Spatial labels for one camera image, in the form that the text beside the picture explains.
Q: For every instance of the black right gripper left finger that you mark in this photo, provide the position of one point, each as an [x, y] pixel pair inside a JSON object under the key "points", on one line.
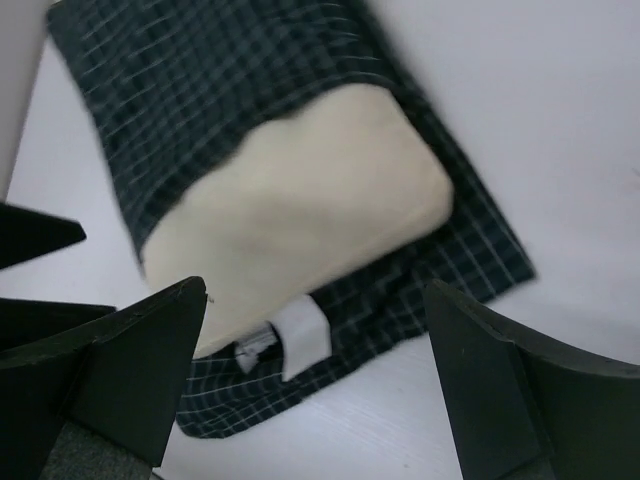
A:
{"points": [[98, 401]]}

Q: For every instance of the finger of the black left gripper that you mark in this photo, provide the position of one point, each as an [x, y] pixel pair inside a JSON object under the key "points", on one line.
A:
{"points": [[27, 321], [28, 234]]}

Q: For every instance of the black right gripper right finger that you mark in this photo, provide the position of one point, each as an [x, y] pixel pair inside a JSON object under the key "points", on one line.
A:
{"points": [[522, 405]]}

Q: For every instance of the dark checked pillowcase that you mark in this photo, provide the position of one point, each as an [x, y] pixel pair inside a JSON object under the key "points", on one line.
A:
{"points": [[174, 87]]}

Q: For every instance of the cream pillow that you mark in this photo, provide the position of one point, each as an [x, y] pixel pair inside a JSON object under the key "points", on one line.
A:
{"points": [[301, 202]]}

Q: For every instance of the white pillow label tag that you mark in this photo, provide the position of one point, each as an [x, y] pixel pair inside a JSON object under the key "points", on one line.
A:
{"points": [[301, 329]]}

